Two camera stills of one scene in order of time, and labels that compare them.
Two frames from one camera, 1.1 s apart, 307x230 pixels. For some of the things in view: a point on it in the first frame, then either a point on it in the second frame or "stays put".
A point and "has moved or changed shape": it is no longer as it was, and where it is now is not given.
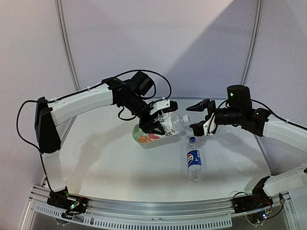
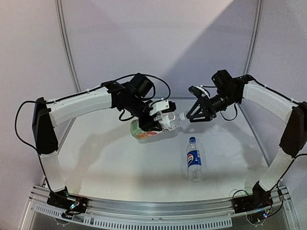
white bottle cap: (186, 119) has moved or changed shape
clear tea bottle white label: (163, 119) has moved or changed shape
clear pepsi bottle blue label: (194, 163) stays put
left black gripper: (147, 128) stays put
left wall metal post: (66, 44) stays put
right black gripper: (201, 106) to (204, 104)
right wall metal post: (253, 39) stays put
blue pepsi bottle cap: (192, 140) stays put
